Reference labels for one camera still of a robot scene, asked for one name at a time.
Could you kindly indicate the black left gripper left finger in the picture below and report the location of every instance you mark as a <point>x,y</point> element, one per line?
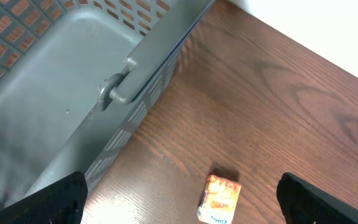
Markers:
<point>59,203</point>

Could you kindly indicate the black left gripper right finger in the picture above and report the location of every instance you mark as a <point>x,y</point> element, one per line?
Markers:
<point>302,202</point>

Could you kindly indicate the small orange box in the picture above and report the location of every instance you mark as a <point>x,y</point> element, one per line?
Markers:
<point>219,201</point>

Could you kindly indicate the grey plastic mesh basket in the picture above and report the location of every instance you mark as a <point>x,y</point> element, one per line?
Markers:
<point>77,77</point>

